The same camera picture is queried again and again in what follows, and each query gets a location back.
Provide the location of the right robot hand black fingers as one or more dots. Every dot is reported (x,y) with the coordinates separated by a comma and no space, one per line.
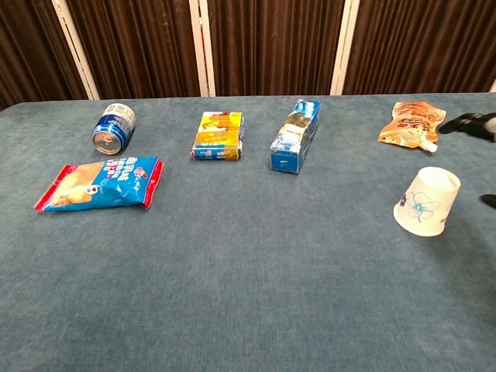
(474,124)

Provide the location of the white paper cup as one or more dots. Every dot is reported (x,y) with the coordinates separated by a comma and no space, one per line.
(426,203)

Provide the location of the orange spout pouch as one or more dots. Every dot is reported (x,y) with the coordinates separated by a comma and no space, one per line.
(410,124)

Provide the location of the dark brown curtain panel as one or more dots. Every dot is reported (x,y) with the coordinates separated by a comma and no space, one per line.
(31,50)
(422,46)
(135,48)
(275,46)

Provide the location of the long blue cookie box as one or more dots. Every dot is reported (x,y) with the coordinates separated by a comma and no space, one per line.
(294,139)

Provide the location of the yellow blue snack box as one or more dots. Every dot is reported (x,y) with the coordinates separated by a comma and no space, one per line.
(219,135)

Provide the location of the blue white drink can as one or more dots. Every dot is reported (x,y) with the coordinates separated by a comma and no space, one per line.
(112,129)

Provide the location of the blue red snack bag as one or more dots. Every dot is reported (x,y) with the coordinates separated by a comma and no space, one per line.
(100,184)

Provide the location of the white partition post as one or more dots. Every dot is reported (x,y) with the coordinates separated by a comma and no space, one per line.
(75,48)
(493,86)
(345,46)
(202,48)

